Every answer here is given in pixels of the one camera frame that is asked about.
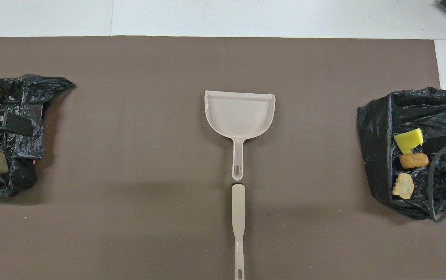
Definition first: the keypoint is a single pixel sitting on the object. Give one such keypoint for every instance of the brown bread roll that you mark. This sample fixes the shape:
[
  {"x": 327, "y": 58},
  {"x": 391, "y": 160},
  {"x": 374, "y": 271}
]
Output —
[{"x": 413, "y": 161}]

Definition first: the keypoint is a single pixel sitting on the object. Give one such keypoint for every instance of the notched yellow sponge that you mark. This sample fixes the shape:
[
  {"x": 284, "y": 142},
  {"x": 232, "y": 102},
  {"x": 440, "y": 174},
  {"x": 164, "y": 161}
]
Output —
[{"x": 410, "y": 140}]

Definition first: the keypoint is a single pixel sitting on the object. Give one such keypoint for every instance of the beige hand brush black bristles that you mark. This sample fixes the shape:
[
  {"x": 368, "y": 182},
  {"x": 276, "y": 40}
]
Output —
[{"x": 238, "y": 217}]

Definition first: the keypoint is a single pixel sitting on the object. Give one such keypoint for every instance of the beige plastic dustpan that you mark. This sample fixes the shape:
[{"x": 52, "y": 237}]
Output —
[{"x": 240, "y": 116}]

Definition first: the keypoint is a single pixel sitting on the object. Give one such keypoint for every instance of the black trash bag bin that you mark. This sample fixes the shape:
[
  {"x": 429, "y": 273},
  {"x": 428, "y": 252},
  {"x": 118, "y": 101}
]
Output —
[
  {"x": 24, "y": 97},
  {"x": 378, "y": 155}
]

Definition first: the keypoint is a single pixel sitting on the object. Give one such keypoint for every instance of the brown table mat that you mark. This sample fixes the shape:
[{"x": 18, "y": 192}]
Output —
[{"x": 129, "y": 155}]

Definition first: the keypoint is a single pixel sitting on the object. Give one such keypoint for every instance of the ridged tan bread slice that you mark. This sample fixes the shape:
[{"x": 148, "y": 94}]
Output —
[{"x": 403, "y": 186}]

